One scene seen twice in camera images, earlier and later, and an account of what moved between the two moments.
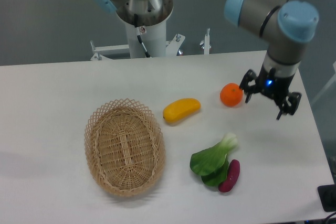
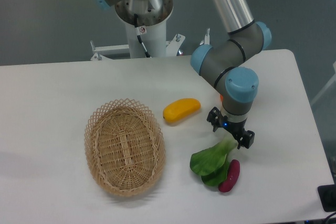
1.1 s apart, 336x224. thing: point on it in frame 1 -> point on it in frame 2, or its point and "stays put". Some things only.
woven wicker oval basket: (125, 147) stays put
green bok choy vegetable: (212, 163) stays put
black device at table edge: (327, 194) stays put
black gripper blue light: (274, 86) -> (237, 128)
